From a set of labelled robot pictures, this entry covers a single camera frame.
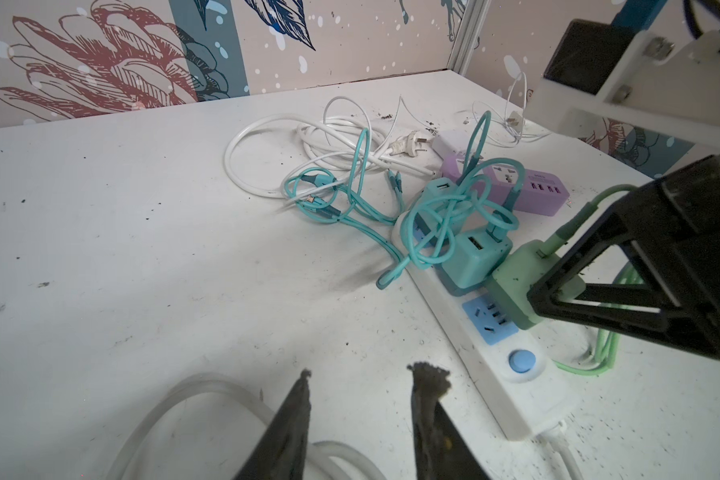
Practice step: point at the pale lilac charger adapter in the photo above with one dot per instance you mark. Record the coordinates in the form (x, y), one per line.
(450, 143)

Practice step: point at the white charger adapter with cable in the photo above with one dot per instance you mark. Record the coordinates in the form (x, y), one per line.
(508, 128)

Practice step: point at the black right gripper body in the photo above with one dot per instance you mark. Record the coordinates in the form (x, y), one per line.
(676, 224)

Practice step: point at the white blue power strip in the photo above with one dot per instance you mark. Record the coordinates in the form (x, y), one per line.
(520, 384)

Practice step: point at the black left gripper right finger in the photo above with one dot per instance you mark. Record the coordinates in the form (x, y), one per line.
(440, 451)

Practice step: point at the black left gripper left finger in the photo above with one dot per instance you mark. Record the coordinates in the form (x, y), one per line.
(281, 452)

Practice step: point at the teal plug adapter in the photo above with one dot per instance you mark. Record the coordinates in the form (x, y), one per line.
(476, 254)

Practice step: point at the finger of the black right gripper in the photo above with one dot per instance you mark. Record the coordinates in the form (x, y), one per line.
(614, 228)
(636, 311)

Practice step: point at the green plug adapter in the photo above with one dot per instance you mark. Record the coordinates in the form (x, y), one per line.
(509, 284)

